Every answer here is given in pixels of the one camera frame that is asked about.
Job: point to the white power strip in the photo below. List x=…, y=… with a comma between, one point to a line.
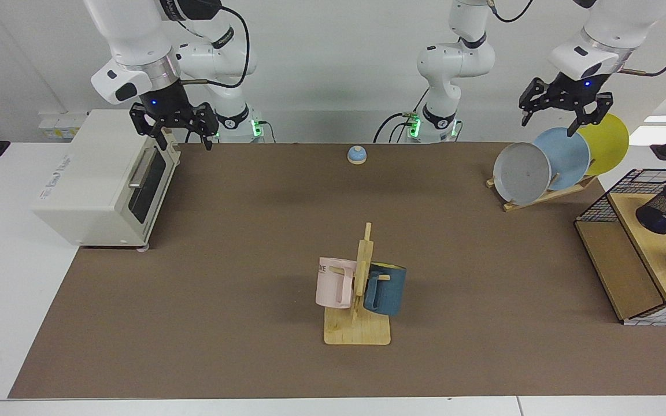
x=61, y=124

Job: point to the wooden cup stand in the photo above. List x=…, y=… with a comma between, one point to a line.
x=359, y=332

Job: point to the small blue round bell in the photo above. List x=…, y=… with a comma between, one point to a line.
x=357, y=155

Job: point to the grey plate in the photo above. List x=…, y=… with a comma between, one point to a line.
x=521, y=173

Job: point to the wooden plate rack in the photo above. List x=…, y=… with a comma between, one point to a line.
x=541, y=198

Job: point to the brown table cloth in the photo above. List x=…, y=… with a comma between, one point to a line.
x=252, y=318

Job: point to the pale toaster oven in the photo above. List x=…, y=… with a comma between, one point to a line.
x=96, y=185

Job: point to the dark blue mug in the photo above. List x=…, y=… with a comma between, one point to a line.
x=391, y=289

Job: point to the pink mug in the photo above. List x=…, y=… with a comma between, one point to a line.
x=330, y=286

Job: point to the light blue plate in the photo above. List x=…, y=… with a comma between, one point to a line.
x=561, y=159

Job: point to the yellow plate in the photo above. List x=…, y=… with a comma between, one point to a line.
x=607, y=144

